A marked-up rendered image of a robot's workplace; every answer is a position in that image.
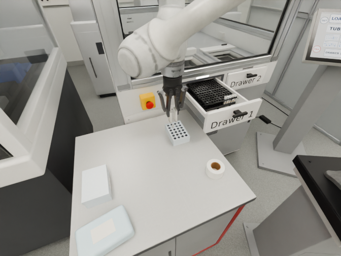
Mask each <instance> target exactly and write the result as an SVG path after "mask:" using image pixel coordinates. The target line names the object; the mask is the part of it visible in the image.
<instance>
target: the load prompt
mask: <svg viewBox="0 0 341 256"><path fill-rule="evenodd" d="M329 23H341V14H331V15H330V19H329Z"/></svg>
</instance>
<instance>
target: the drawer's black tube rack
mask: <svg viewBox="0 0 341 256"><path fill-rule="evenodd" d="M186 86H187V87H188V90H187V92H188V93H189V94H190V95H191V96H192V97H193V98H194V99H195V100H196V102H197V103H198V104H199V105H200V106H201V107H202V108H203V109H204V110H205V111H206V112H207V111H209V110H213V109H219V108H221V107H224V106H228V105H229V106H231V105H232V104H235V101H234V102H232V103H231V102H230V103H227V104H226V103H225V104H223V102H220V103H216V104H212V105H208V106H206V105H205V104H204V103H206V102H210V101H214V100H218V99H222V98H224V97H225V96H229V95H232V94H233V93H231V92H230V91H229V90H227V89H226V88H225V87H223V86H222V85H221V84H219V83H218V82H217V81H215V80H214V79H209V80H205V81H199V82H195V83H190V84H186Z"/></svg>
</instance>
